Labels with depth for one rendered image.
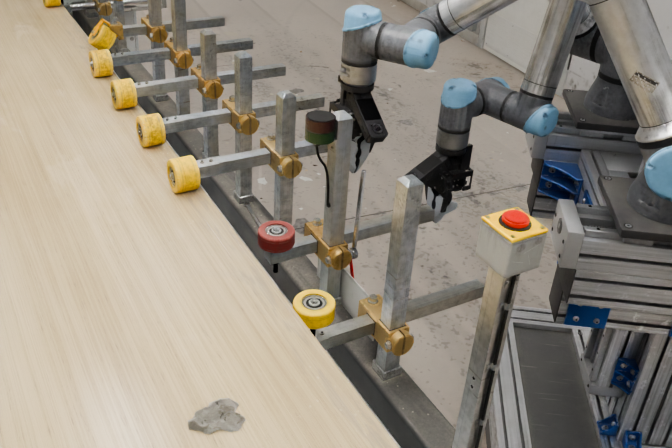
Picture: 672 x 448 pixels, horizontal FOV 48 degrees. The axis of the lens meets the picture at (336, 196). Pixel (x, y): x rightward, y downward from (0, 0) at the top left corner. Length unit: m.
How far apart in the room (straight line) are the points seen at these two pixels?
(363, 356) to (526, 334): 1.02
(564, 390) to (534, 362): 0.13
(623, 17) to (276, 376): 0.83
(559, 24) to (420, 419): 0.86
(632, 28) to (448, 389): 1.55
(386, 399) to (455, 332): 1.29
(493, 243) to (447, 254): 2.09
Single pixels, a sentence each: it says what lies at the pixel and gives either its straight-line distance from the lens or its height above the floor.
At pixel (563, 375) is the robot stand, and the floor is 0.21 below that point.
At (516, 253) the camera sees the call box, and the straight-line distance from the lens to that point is 1.10.
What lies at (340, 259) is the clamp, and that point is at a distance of 1.63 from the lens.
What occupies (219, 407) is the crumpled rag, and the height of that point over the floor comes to 0.91.
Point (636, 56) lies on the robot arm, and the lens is 1.37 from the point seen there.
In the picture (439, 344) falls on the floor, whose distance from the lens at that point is 2.75.
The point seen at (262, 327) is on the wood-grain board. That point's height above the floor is 0.90.
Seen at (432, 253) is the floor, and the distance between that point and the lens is 3.19.
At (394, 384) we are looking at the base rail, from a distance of 1.57.
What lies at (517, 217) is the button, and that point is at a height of 1.23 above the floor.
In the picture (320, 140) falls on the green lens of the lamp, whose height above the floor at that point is 1.14.
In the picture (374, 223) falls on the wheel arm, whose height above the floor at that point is 0.86.
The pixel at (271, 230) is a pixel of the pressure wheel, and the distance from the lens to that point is 1.61.
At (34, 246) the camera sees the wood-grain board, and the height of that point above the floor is 0.90.
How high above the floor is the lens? 1.80
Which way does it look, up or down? 31 degrees down
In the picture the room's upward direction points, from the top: 4 degrees clockwise
